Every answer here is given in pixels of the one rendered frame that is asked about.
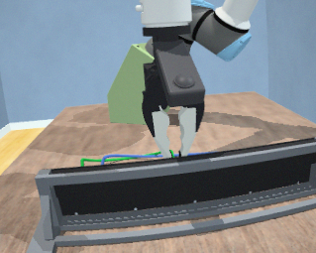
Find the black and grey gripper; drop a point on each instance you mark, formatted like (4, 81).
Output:
(154, 102)

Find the blue cable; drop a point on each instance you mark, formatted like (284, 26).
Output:
(138, 156)

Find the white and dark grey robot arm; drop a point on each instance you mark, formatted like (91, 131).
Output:
(180, 79)

